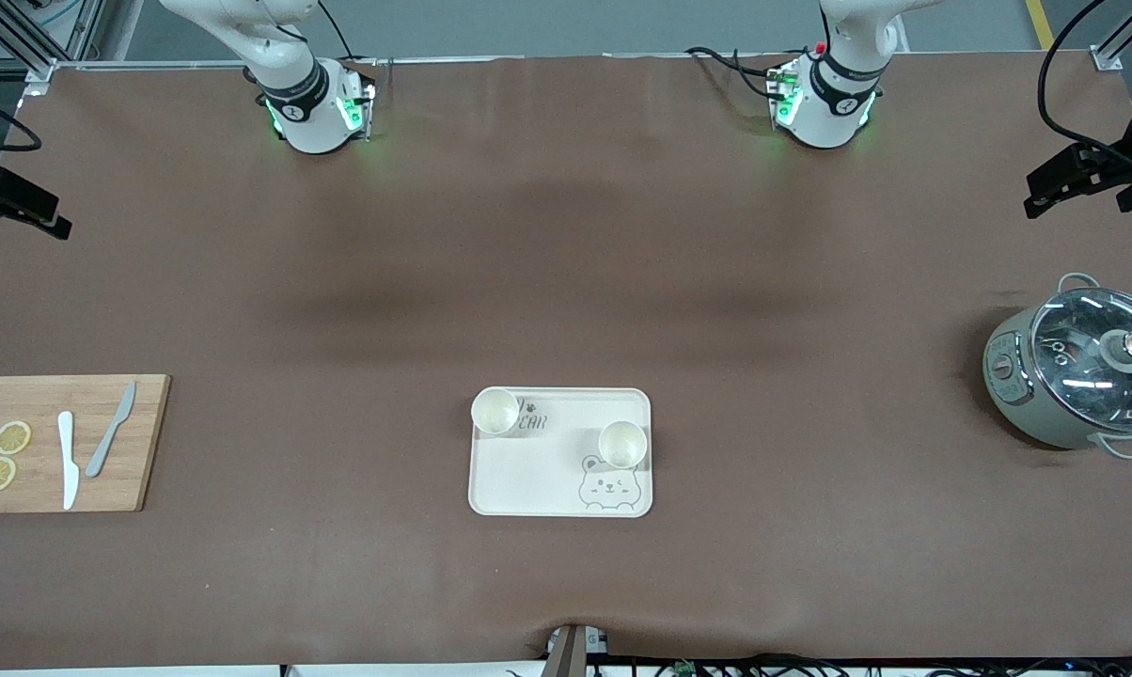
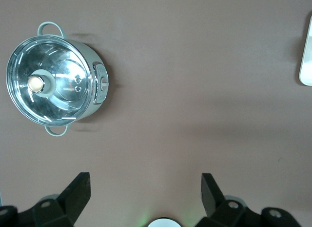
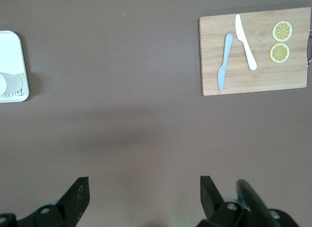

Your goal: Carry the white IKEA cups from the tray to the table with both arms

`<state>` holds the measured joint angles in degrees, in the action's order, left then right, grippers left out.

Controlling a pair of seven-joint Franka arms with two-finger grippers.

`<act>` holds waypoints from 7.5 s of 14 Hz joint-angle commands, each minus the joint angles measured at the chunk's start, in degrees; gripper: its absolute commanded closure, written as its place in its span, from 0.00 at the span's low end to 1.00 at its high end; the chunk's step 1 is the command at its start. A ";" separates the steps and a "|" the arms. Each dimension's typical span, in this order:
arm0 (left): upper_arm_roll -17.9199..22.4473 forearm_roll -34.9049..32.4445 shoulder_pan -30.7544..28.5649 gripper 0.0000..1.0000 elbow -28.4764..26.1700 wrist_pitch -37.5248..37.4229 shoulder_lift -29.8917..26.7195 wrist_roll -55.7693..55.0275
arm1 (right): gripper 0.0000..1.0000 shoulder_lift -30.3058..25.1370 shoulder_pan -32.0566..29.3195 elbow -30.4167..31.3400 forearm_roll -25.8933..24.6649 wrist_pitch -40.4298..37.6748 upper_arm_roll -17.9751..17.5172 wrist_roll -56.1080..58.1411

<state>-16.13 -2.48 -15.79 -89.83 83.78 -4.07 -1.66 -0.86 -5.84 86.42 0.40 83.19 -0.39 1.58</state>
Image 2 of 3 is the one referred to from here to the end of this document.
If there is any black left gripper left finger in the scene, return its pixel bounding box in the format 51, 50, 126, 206
31, 172, 92, 227

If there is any glass pot lid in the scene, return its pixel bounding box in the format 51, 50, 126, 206
6, 36, 95, 127

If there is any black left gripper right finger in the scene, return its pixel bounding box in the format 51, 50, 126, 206
196, 173, 265, 227

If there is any pale green electric cooking pot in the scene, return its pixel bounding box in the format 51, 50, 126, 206
6, 21, 110, 139

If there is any white bear print tray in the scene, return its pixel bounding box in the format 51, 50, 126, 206
298, 12, 312, 86

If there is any brown table cover sheet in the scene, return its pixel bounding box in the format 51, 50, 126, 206
0, 0, 312, 227

